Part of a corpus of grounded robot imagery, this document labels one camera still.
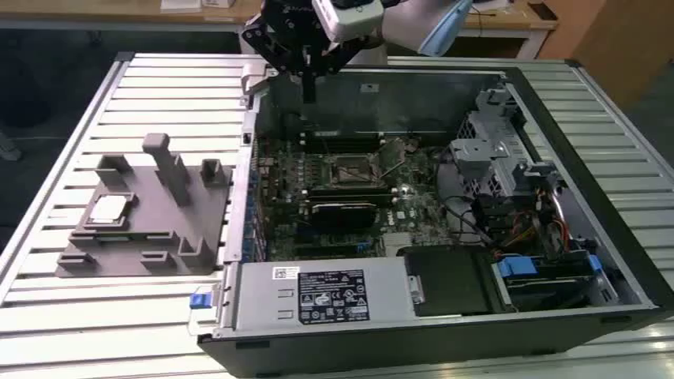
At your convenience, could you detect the CPU socket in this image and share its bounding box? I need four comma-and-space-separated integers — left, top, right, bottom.
327, 154, 384, 187

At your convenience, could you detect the short black expansion slot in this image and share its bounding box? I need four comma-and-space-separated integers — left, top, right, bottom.
292, 245, 359, 257

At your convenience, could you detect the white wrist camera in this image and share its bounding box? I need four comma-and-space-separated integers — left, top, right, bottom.
311, 0, 388, 43

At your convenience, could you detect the silver power supply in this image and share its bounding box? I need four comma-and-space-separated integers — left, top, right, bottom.
231, 258, 409, 331

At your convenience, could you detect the blue disk carrier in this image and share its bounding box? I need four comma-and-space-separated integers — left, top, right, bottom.
493, 254, 604, 313

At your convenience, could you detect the black graphics card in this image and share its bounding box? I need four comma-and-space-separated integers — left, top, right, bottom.
307, 201, 379, 231

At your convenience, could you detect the black power supply label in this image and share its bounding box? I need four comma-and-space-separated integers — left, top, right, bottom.
297, 269, 372, 326

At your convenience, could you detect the orange yellow wire bundle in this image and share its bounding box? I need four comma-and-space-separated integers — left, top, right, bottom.
493, 187, 575, 253

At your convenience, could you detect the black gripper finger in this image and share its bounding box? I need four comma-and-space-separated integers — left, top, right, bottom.
317, 34, 371, 77
241, 13, 317, 105

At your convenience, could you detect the blue case latch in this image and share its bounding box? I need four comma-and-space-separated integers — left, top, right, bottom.
188, 287, 212, 311

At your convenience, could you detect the small black box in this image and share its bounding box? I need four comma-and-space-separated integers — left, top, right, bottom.
527, 2, 559, 21

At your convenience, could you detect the wooden cabinet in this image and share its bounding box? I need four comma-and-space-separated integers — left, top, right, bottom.
536, 0, 674, 110

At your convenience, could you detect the green motherboard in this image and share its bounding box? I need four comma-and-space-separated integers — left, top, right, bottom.
251, 133, 459, 264

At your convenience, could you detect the grey chair foot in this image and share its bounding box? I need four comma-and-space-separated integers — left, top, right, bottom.
0, 129, 22, 162

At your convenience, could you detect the wire locking lever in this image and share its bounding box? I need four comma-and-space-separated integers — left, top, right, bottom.
315, 118, 332, 157

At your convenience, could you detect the metal drive cage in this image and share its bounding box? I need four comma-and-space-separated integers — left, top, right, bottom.
447, 87, 570, 206

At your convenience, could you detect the black PC case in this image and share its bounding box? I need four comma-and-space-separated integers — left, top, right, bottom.
194, 62, 674, 379

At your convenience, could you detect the silver chipset heatsink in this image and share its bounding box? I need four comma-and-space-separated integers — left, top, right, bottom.
381, 232, 416, 253

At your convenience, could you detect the grey parts rack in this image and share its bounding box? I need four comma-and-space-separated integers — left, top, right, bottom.
53, 133, 236, 279

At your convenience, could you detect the long black expansion slot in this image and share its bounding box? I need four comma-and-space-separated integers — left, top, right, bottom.
307, 187, 395, 207

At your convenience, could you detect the silver CPU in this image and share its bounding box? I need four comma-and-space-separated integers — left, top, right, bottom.
86, 196, 130, 224

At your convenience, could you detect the black plastic bay cover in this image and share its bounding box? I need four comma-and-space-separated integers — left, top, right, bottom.
404, 244, 507, 319

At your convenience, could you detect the metal socket cover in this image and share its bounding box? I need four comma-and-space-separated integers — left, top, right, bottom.
373, 138, 412, 177

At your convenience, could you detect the wooden desk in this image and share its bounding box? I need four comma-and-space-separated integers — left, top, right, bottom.
0, 0, 560, 60

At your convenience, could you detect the black internal cable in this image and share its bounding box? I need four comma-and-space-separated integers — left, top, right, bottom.
436, 149, 501, 253

